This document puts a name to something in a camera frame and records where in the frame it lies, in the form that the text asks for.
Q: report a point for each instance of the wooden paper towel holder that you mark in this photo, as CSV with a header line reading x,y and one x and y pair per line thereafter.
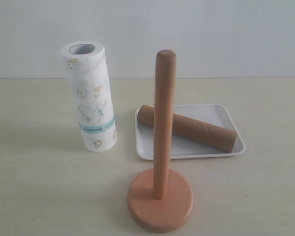
x,y
160,199

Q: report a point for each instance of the white plastic tray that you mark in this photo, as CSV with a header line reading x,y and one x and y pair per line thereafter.
x,y
182,148

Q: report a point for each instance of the brown cardboard tube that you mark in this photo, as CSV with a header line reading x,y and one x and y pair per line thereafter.
x,y
192,129

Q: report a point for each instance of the printed white paper towel roll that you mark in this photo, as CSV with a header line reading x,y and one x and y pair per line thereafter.
x,y
87,73

